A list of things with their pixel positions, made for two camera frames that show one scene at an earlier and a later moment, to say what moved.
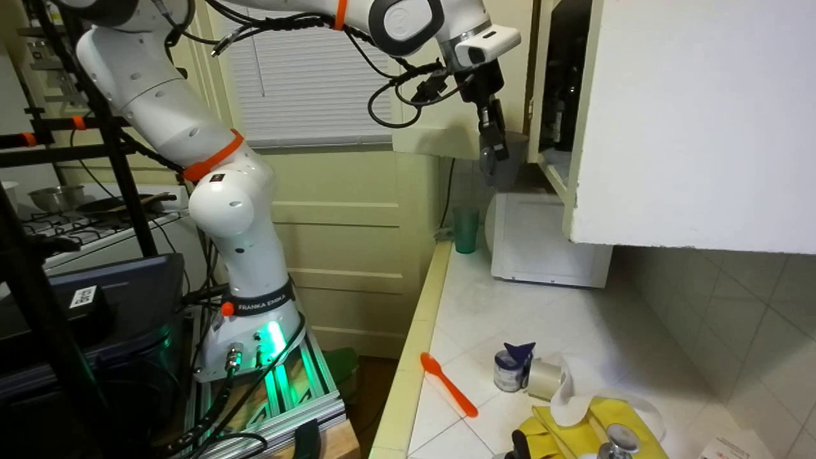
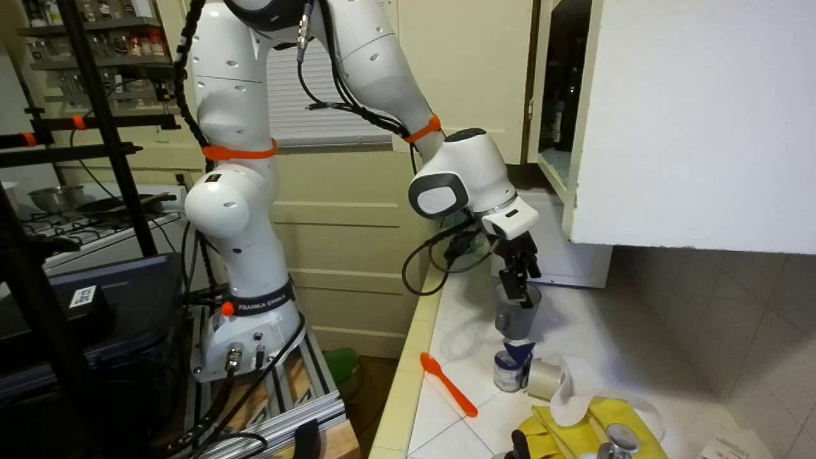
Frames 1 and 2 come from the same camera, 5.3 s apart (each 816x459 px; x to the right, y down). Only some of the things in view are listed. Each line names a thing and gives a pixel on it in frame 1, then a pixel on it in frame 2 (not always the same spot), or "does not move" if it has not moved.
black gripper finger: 496,117 to 533,293
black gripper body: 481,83 to 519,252
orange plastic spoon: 435,367 does not move
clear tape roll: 550,381 does not move
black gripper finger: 484,134 to 510,282
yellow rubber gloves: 608,424 does not move
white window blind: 303,89 does not move
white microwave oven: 529,240 does not move
